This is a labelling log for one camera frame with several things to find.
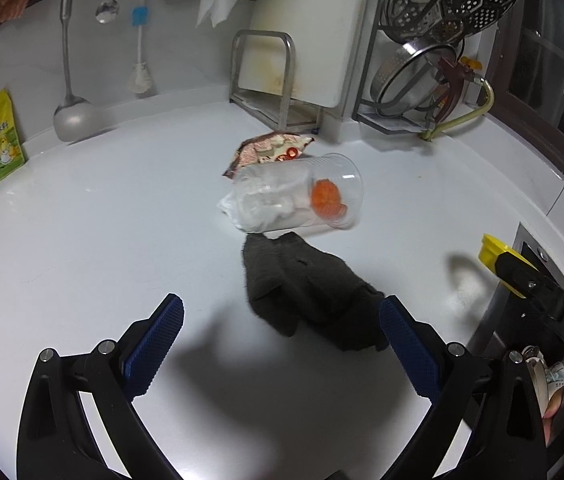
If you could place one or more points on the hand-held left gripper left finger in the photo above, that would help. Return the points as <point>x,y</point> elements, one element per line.
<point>154,347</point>

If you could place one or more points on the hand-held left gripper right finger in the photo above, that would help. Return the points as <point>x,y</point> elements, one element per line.
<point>409,347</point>

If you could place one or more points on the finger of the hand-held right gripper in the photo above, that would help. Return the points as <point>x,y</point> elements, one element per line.
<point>524,277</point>

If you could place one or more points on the yellow lid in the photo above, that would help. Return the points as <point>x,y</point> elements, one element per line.
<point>489,255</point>

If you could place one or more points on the dark grey cloth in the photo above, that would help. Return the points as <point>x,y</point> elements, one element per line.
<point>302,285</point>

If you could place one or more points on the clear plastic cup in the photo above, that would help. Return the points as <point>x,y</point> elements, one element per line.
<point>272,185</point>

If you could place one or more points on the steel kitchen sink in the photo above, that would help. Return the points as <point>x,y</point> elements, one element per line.
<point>487,340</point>

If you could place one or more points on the orange peel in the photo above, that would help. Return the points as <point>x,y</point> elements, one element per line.
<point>326,197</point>

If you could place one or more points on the metal dish rack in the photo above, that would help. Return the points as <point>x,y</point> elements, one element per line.
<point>377,120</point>

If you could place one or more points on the printed snack wrapper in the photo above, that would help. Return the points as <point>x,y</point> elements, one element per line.
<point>262,150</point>

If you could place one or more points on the metal strainer bowl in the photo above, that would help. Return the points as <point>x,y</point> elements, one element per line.
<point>407,80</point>

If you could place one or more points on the metal spatula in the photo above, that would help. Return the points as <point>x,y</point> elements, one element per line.
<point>74,120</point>

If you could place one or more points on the metal cutting board stand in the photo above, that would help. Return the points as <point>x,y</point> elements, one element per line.
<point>287,75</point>

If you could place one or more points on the white cutting board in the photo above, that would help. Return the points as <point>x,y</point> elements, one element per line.
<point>307,35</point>

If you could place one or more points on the blue white bottle brush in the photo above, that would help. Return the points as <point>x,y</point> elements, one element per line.
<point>139,17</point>

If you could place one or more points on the dark window frame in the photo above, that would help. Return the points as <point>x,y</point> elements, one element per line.
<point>512,85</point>

